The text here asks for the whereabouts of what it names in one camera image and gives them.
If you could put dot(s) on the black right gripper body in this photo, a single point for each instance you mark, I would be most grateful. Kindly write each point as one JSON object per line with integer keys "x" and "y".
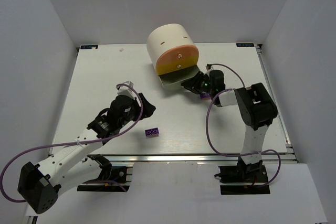
{"x": 199, "y": 83}

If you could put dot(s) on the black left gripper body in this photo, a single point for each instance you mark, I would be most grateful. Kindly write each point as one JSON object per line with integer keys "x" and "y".
{"x": 140, "y": 106}

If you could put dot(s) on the purple lego brick studs up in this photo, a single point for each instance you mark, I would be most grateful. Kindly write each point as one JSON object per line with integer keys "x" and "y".
{"x": 205, "y": 96}

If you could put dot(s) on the purple lego brick underside up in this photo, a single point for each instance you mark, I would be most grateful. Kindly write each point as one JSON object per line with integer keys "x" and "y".
{"x": 153, "y": 132}

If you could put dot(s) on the orange drawer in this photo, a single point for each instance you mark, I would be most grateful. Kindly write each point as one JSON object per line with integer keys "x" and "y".
{"x": 185, "y": 53}

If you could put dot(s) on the yellow drawer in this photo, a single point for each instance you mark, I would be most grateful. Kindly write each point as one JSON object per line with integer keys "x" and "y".
{"x": 168, "y": 64}

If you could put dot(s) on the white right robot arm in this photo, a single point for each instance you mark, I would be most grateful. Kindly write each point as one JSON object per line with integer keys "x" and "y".
{"x": 256, "y": 107}

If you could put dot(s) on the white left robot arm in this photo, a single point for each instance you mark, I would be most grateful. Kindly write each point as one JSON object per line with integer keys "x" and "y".
{"x": 41, "y": 184}

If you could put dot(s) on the blue label sticker right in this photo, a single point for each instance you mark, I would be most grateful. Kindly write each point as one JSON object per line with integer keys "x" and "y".
{"x": 244, "y": 44}

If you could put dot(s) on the blue label sticker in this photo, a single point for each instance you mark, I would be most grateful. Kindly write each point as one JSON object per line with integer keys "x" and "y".
{"x": 244, "y": 44}
{"x": 88, "y": 47}

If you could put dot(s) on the white round drawer cabinet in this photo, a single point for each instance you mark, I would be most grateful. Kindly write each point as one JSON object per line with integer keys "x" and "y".
{"x": 164, "y": 38}

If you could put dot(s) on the blue label sticker left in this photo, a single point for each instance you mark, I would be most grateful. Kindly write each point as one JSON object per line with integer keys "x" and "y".
{"x": 88, "y": 47}

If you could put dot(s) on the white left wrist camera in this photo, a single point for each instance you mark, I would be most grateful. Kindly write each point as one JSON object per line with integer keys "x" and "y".
{"x": 125, "y": 90}

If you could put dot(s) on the aluminium table edge rail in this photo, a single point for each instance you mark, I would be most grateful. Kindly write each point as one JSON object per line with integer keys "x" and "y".
{"x": 192, "y": 158}

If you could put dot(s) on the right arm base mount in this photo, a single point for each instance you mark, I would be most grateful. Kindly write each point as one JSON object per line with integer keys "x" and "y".
{"x": 243, "y": 179}

